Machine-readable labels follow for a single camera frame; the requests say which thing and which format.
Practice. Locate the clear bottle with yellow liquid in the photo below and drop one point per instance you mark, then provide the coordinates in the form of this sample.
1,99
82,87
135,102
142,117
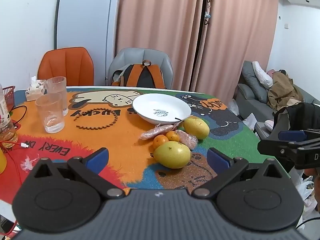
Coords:
6,130

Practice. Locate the colourful cartoon table mat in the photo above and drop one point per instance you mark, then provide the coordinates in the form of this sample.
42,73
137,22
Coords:
125,135

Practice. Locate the white refrigerator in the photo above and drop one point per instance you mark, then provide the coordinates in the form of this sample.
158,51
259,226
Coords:
85,20

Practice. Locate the small hanging charm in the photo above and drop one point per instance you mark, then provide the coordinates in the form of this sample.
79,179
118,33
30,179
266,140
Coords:
207,16

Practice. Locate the white plate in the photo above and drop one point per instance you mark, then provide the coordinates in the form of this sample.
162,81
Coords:
155,105

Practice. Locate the long plastic-wrapped pink sausage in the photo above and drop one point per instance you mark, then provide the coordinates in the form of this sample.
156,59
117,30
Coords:
156,131

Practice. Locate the crumpled clear wrapper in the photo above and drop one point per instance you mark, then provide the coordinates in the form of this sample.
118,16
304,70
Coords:
28,163

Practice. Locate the grey chair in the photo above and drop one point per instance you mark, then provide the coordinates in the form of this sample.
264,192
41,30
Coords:
142,56

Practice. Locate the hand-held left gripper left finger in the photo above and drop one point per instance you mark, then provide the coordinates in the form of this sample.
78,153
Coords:
97,159

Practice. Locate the red plastic basket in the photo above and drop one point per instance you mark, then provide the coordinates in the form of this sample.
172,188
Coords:
7,95

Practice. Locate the white plastic bag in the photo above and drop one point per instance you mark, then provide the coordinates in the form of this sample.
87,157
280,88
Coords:
303,192
235,107
250,122

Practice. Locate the white pillow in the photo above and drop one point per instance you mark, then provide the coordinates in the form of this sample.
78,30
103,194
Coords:
262,76

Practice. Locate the orange and black backpack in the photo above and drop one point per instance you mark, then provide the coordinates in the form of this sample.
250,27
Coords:
141,76

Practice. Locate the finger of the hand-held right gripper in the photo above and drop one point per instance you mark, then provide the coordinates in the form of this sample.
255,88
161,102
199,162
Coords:
272,148
291,136

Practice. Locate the patterned tissue box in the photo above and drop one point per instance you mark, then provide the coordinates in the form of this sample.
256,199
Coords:
35,90

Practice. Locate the orange chair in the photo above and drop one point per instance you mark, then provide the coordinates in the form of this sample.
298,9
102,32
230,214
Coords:
66,66

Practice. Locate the brown jacket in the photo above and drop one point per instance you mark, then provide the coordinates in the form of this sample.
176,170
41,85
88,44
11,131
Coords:
282,92

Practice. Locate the pink curtain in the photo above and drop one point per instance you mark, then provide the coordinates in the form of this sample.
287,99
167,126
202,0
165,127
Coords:
160,17
237,30

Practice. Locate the clear drinking glass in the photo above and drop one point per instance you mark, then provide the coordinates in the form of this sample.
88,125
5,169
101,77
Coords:
50,115
57,90

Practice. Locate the grey sofa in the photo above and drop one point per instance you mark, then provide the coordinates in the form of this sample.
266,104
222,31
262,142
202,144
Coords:
250,97

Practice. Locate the yellow mango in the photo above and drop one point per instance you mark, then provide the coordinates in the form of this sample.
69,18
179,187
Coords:
196,128
172,155

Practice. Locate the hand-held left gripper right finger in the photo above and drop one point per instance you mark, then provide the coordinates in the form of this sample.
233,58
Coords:
218,159

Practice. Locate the small orange tangerine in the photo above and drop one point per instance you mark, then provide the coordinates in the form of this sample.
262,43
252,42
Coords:
173,136

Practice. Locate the pink slipper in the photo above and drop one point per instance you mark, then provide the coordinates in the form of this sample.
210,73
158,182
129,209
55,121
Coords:
269,125

